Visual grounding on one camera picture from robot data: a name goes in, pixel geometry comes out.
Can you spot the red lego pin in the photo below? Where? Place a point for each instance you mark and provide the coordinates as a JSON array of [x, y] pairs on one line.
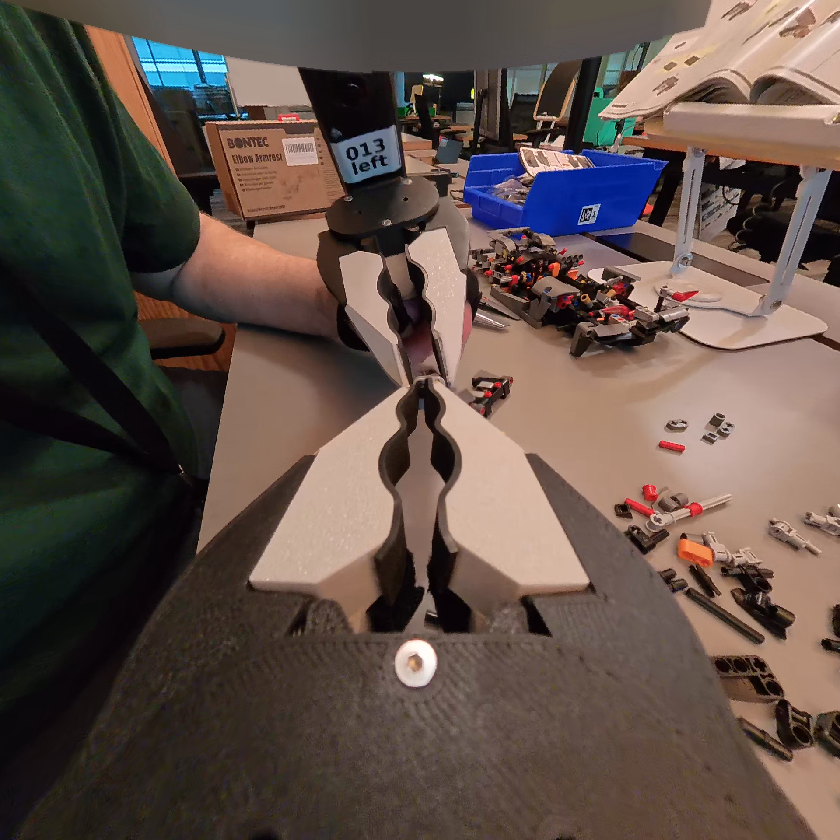
[[671, 447]]

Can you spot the white whiteboard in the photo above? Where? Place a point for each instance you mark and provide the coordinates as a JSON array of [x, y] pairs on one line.
[[269, 85]]

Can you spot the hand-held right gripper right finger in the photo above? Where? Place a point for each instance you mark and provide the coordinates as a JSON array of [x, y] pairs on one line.
[[512, 525]]

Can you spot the person's left forearm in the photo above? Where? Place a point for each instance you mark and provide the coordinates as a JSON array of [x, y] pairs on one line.
[[249, 282]]

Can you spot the blue tagged plastic bin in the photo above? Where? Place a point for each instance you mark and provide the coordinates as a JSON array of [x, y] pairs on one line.
[[590, 197]]

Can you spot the white rounded board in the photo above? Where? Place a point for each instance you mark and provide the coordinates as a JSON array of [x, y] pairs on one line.
[[741, 328]]

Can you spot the black grey lego assembly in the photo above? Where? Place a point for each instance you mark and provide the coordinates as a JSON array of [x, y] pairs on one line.
[[489, 390]]

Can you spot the open instruction booklet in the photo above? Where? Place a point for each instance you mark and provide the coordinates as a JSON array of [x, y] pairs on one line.
[[754, 52]]

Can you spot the person's left hand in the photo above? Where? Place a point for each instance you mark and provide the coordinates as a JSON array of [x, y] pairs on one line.
[[420, 348]]

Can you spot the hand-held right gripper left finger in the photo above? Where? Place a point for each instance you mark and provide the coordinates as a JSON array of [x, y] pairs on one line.
[[321, 525]]

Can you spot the person's torso green shirt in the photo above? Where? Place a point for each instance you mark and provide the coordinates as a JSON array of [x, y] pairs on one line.
[[65, 262]]

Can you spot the partly built lego car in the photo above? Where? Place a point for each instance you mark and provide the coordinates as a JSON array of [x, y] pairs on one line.
[[577, 295]]

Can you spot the brown printed carton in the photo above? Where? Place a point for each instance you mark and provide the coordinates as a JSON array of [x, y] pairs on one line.
[[262, 170]]

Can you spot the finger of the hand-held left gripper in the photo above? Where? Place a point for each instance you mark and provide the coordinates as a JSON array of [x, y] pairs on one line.
[[361, 295], [443, 282]]

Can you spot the white book stand frame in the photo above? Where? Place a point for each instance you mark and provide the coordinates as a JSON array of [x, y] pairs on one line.
[[722, 115]]

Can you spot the pile of lego pieces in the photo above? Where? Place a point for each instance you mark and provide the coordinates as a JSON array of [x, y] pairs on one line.
[[695, 550]]

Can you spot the yellow axle lego assembly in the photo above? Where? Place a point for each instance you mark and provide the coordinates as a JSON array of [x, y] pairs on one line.
[[428, 380]]

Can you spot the printed instruction sheet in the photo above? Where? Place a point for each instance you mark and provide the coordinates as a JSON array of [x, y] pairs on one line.
[[558, 159]]

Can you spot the brown office chair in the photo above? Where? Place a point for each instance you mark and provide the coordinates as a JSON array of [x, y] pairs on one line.
[[184, 338]]

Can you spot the dark grey double lego connector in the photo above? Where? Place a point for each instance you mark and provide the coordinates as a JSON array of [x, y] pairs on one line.
[[720, 422]]

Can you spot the silver lego body panel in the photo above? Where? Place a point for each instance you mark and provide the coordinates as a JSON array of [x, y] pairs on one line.
[[492, 318]]

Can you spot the black triangular lego beam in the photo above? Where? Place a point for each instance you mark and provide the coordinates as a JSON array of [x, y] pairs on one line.
[[748, 676]]

